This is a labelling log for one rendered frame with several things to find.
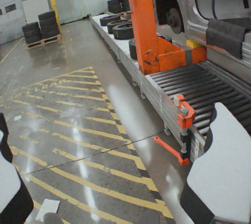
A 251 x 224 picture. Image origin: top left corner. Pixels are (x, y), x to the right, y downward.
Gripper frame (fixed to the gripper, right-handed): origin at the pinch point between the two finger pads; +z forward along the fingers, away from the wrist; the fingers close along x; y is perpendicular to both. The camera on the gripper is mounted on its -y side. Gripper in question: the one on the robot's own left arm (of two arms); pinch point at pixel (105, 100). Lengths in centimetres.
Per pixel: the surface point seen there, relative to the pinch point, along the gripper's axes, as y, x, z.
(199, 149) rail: 84, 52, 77
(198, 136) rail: 78, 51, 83
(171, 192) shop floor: 120, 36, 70
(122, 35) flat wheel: 85, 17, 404
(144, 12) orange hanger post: 11, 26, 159
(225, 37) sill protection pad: 22, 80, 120
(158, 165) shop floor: 120, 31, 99
